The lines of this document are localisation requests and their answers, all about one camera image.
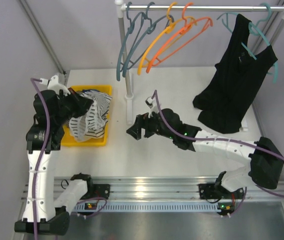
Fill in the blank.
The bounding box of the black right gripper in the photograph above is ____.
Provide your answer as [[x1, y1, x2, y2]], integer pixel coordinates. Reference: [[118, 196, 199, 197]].
[[127, 108, 175, 141]]

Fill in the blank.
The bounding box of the white slotted cable duct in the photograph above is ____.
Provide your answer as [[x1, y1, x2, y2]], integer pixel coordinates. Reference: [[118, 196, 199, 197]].
[[73, 201, 221, 213]]

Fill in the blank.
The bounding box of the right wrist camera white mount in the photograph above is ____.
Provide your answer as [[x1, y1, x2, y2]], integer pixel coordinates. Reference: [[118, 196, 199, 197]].
[[145, 96, 159, 118]]

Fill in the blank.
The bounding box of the orange plastic hanger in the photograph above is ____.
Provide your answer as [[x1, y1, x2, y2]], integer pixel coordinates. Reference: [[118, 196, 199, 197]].
[[149, 3, 213, 72]]

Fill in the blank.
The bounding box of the yellow plastic bin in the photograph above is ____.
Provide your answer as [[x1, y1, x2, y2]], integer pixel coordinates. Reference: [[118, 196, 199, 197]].
[[61, 85, 112, 147]]

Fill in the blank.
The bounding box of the aluminium rail base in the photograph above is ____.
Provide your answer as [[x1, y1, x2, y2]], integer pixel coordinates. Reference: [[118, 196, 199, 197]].
[[21, 176, 284, 201]]

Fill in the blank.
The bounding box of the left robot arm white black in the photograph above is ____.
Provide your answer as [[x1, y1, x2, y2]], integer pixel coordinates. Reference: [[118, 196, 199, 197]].
[[14, 90, 107, 238]]

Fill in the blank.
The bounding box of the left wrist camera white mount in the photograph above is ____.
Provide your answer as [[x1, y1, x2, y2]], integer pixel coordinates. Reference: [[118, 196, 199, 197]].
[[40, 73, 71, 96]]

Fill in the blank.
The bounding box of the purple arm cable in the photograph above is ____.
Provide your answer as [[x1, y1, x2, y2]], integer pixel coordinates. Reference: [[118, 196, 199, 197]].
[[151, 90, 284, 218], [30, 77, 107, 240]]

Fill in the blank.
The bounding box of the black tank top hanging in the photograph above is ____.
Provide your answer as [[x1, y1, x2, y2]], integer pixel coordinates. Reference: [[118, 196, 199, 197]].
[[192, 14, 277, 134]]

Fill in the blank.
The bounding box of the teal plastic hanger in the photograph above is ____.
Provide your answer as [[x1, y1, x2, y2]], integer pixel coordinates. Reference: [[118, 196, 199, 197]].
[[218, 2, 279, 84]]

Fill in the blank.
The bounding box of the blue garment in bin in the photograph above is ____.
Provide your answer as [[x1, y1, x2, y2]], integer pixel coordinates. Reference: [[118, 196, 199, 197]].
[[82, 88, 100, 92]]

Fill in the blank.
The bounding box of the grey-blue hanger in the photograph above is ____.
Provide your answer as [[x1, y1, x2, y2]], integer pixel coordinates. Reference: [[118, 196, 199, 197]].
[[116, 1, 145, 81], [116, 2, 175, 80]]

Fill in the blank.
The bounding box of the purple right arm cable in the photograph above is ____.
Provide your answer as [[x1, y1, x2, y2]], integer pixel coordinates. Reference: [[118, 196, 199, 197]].
[[151, 90, 284, 218]]

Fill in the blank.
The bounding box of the grey-blue hanger outer left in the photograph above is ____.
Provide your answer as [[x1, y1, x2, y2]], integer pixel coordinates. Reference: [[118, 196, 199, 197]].
[[116, 1, 145, 81]]

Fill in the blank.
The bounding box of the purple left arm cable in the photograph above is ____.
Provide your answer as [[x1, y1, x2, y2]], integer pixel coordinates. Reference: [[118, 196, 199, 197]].
[[30, 77, 107, 240]]

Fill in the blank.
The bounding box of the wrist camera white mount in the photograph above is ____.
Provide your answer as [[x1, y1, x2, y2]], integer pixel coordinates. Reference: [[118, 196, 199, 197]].
[[40, 73, 71, 96], [145, 96, 159, 118]]

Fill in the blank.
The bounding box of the white black striped tank top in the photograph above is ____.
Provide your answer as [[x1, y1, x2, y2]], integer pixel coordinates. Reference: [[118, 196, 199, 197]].
[[68, 91, 112, 143]]

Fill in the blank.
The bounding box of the white garment rack frame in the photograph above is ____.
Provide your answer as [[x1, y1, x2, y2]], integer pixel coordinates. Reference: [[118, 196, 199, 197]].
[[114, 0, 284, 124]]

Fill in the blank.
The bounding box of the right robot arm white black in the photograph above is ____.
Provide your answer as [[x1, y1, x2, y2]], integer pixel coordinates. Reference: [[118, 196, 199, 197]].
[[126, 108, 284, 200]]

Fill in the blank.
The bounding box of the yellow plastic hanger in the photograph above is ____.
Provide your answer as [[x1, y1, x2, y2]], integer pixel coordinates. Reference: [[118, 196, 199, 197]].
[[137, 2, 197, 75]]

